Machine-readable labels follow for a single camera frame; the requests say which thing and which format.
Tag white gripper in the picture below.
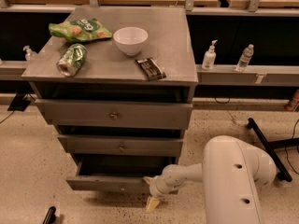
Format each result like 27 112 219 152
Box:
143 175 170 214

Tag grey bottom drawer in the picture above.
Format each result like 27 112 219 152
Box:
66 155 177 193

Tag grey drawer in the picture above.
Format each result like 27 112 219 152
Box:
58 134 182 157
66 155 177 193
36 99 192 130

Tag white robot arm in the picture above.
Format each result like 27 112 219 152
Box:
145 135 277 224

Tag grey middle drawer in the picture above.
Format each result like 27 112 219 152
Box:
58 134 182 157

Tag grey drawer cabinet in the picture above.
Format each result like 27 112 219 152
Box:
21 5 199 195

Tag grey top drawer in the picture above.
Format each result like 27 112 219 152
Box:
36 99 192 130

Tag black object at floor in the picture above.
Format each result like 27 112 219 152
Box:
42 206 56 224

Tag black snack wrapper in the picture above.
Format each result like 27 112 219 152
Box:
135 57 166 80

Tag black stand base legs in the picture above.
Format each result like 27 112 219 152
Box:
247 118 299 182

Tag white pump sanitizer bottle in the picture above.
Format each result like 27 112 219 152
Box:
202 40 217 70

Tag green soda can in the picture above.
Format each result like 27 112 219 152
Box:
57 43 87 77

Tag white bowl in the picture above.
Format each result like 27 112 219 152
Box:
113 27 149 56

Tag black floor box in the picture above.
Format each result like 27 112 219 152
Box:
7 93 31 112

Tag clear water bottle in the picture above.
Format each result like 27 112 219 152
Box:
235 44 254 72

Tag green chip bag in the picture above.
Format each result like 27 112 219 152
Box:
49 18 112 43

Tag small clear pump bottle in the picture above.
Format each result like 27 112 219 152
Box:
23 46 37 61

